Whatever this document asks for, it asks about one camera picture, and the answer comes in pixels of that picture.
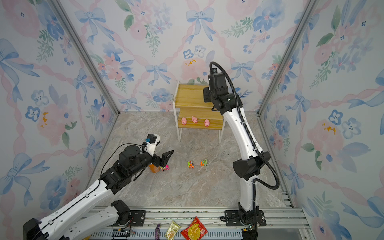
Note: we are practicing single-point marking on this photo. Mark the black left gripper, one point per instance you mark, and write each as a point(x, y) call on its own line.
point(164, 160)

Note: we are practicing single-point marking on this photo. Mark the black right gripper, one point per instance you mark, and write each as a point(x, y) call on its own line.
point(206, 94)

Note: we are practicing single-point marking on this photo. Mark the pink pig toy front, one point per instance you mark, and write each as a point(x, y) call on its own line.
point(184, 121)

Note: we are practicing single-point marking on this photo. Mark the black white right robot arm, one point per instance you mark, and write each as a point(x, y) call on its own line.
point(247, 168)

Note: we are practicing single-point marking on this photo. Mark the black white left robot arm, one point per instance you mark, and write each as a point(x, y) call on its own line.
point(68, 223)

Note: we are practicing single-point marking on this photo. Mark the wooden two-tier shelf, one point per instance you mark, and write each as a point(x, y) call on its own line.
point(188, 101)

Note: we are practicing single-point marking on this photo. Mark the pink green toy truck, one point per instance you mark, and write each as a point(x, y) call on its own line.
point(165, 168)

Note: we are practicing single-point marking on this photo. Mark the orange soda can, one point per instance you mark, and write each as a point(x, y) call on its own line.
point(154, 169)

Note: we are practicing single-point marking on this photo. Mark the yellow green snack packet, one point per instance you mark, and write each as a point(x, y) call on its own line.
point(172, 231)

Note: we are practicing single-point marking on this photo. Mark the purple small bottle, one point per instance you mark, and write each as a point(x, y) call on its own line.
point(157, 232)

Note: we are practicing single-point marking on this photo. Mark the red snack packet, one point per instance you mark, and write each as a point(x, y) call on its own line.
point(195, 231)

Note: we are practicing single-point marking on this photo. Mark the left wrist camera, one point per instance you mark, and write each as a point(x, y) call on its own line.
point(152, 141)

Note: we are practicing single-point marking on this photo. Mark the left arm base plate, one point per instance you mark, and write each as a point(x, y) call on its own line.
point(133, 218)

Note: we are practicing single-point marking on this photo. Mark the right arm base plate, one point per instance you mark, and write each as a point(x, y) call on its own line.
point(232, 218)

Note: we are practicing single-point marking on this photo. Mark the aluminium front rail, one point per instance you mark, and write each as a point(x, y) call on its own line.
point(282, 224)

